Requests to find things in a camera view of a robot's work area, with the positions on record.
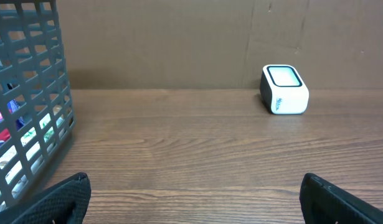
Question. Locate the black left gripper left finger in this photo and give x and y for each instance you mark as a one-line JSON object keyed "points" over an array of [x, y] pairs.
{"points": [[64, 202]]}

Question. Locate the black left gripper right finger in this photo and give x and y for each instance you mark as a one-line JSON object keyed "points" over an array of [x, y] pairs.
{"points": [[324, 202]]}

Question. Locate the white barcode scanner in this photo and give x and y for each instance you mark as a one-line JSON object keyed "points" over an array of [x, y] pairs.
{"points": [[282, 90]]}

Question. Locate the dark grey plastic basket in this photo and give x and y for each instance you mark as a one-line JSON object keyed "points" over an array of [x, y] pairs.
{"points": [[36, 113]]}

